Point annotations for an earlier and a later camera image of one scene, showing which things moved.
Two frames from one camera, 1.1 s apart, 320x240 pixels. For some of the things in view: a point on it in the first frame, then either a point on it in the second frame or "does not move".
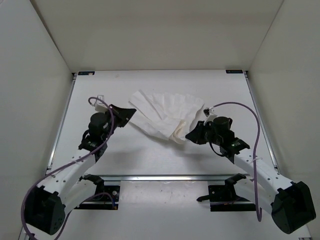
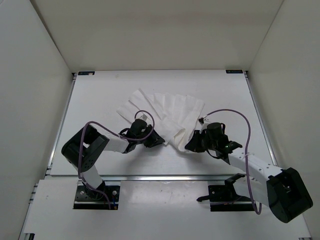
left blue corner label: (88, 73) does not move
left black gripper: (126, 114) → (155, 139)
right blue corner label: (234, 71) does not move
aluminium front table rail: (162, 178) does not move
